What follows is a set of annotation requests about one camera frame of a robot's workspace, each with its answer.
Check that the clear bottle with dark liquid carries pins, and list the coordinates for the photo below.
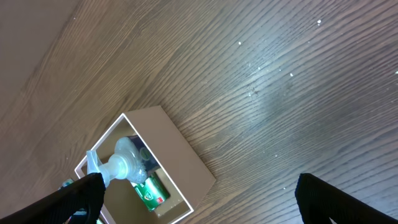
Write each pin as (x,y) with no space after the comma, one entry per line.
(131,161)

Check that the white cardboard box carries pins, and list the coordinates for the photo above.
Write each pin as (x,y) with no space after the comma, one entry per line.
(181,171)

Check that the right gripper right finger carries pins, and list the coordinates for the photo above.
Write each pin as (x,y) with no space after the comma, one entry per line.
(320,202)

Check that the green Dettol soap bar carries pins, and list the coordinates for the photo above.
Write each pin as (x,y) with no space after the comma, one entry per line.
(152,192)

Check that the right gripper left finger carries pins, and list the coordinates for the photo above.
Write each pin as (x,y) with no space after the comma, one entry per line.
(79,202)

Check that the green white toothbrush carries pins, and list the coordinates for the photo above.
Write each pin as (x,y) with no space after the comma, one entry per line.
(66,183)

